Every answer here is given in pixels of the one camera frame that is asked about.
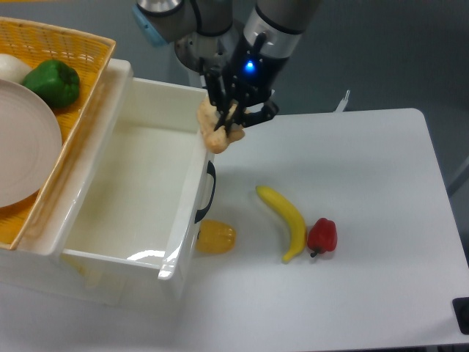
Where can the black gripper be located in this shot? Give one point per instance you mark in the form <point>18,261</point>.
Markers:
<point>247,79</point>

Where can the beige plate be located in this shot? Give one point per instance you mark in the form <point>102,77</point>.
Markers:
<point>31,142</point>

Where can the white onion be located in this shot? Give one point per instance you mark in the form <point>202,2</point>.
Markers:
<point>12,69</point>

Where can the triangle bread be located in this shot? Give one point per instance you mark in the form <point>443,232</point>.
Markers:
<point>215,140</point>

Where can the yellow woven basket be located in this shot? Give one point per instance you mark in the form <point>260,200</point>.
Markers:
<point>89,55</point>

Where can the white bracket behind table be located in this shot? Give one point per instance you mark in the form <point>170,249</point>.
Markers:
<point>343,102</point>

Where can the black drawer handle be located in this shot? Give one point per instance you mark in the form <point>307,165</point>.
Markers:
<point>209,192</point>

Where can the yellow banana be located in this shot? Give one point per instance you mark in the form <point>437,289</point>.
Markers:
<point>291,216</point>

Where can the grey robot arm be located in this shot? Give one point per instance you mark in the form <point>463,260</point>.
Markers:
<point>284,22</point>

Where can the black clamp at table edge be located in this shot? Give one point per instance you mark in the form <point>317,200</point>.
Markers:
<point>461,309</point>

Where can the white upper drawer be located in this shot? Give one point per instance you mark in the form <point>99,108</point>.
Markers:
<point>138,214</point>

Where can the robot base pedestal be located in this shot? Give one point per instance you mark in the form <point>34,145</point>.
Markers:
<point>197,52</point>

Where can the red bell pepper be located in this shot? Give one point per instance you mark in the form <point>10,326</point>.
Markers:
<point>322,237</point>

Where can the green bell pepper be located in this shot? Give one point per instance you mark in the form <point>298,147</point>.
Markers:
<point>55,82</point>

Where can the yellow bell pepper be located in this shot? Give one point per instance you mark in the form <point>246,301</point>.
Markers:
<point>215,237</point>

